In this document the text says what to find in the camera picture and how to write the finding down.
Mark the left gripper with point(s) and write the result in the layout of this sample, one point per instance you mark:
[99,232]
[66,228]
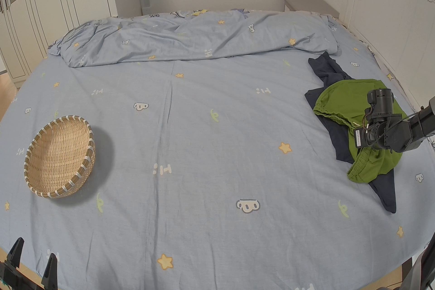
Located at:
[11,273]

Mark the green shorts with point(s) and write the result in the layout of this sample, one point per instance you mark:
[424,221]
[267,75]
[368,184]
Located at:
[340,101]

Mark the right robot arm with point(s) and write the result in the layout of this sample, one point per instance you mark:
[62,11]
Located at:
[404,135]

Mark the round woven basket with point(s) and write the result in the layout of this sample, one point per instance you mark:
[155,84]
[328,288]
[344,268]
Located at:
[57,159]

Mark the bed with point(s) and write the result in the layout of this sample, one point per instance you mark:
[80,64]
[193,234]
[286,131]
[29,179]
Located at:
[217,146]

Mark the dark blue garment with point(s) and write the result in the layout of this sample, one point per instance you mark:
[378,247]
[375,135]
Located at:
[326,67]

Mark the white wardrobe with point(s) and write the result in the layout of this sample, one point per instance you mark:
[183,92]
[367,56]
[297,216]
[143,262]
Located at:
[34,10]

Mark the pale blue quilt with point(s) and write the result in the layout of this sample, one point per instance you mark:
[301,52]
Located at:
[204,37]

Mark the grey bedside table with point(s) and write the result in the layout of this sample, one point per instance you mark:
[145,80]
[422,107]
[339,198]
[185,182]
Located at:
[306,3]

